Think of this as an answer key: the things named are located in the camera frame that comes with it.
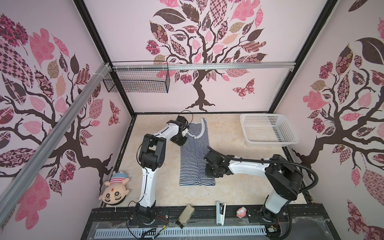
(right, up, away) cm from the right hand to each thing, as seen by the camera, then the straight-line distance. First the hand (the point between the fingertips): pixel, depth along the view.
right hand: (205, 172), depth 88 cm
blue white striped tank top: (-7, +1, +2) cm, 8 cm away
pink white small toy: (+17, -14, -17) cm, 28 cm away
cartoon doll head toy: (-46, -5, -15) cm, 49 cm away
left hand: (-18, +16, +14) cm, 28 cm away
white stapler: (+7, -15, -14) cm, 22 cm away
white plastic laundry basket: (+49, +25, +22) cm, 59 cm away
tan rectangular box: (-11, -16, -17) cm, 26 cm away
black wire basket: (-42, +60, +7) cm, 74 cm away
